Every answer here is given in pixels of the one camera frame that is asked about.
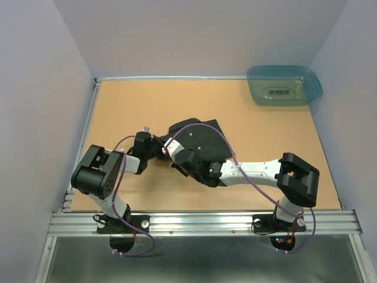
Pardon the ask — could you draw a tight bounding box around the black striped long sleeve shirt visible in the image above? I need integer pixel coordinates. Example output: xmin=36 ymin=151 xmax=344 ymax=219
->
xmin=158 ymin=118 xmax=232 ymax=161

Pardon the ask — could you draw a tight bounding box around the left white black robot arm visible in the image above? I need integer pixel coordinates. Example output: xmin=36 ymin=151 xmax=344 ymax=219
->
xmin=71 ymin=131 xmax=164 ymax=235

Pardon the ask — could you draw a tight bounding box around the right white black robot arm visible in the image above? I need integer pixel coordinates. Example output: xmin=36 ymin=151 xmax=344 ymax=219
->
xmin=170 ymin=149 xmax=320 ymax=233

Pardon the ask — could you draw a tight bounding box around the teal translucent plastic bin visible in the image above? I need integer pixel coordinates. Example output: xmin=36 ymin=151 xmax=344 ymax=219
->
xmin=246 ymin=65 xmax=323 ymax=106

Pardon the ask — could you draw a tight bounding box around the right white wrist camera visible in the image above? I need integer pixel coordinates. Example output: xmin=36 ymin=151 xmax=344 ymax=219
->
xmin=161 ymin=138 xmax=184 ymax=162

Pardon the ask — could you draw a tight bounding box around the aluminium left side rail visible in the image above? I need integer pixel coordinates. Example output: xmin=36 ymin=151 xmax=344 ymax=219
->
xmin=59 ymin=78 xmax=101 ymax=213

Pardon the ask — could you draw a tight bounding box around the aluminium front mounting rail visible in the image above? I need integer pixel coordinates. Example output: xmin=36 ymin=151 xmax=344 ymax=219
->
xmin=47 ymin=210 xmax=362 ymax=237

